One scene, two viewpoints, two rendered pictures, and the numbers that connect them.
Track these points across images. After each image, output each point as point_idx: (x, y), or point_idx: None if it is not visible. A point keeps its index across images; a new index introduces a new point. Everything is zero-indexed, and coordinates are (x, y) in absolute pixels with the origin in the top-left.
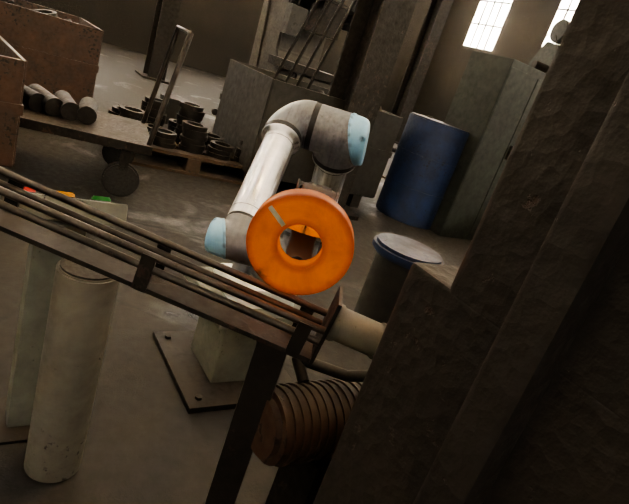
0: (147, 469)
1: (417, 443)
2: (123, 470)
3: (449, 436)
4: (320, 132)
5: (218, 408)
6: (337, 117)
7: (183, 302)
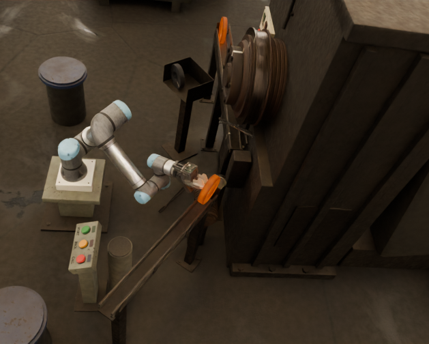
0: (134, 257)
1: (273, 205)
2: (131, 265)
3: (285, 204)
4: (118, 126)
5: (108, 220)
6: (119, 115)
7: (193, 226)
